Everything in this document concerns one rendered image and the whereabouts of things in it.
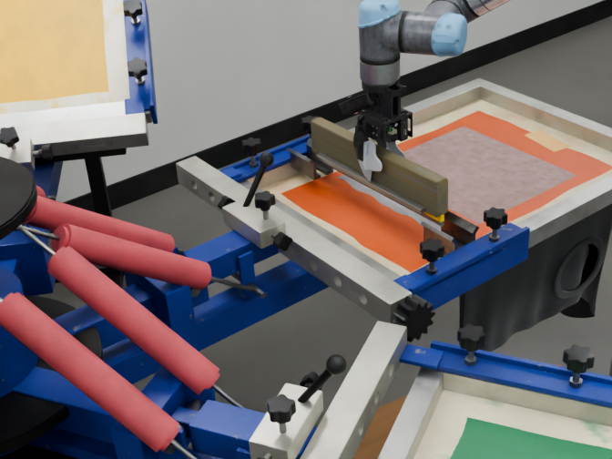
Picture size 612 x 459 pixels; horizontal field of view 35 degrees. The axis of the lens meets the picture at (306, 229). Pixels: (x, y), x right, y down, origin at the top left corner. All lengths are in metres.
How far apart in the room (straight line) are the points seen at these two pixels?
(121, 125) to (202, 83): 2.12
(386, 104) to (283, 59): 2.53
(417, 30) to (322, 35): 2.69
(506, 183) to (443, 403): 0.72
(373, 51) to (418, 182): 0.26
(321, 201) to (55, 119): 0.58
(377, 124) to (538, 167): 0.49
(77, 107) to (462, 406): 1.05
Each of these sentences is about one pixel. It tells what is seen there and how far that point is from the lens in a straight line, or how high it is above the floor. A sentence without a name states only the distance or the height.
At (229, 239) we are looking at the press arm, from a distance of 1.79.
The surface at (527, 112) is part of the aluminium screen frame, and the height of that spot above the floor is 0.97.
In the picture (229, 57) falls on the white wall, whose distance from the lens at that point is 4.16.
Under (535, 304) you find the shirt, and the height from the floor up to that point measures 0.71.
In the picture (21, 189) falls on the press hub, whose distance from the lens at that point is 1.46.
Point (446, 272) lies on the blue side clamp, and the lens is 1.73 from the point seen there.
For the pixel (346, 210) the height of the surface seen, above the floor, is 0.96.
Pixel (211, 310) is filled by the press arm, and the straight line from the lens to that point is 1.82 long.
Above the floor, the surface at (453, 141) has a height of 0.96.
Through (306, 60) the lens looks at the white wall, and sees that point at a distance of 4.41.
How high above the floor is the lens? 1.98
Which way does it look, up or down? 32 degrees down
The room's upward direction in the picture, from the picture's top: 4 degrees counter-clockwise
